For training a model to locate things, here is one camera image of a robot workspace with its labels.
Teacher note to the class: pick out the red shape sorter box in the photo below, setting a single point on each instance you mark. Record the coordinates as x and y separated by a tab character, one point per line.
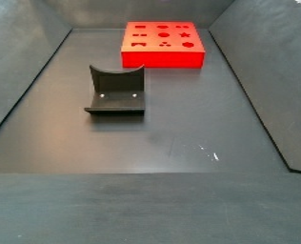
162	45

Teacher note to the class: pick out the black curved holder bracket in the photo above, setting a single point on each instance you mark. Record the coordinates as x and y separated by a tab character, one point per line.
118	85

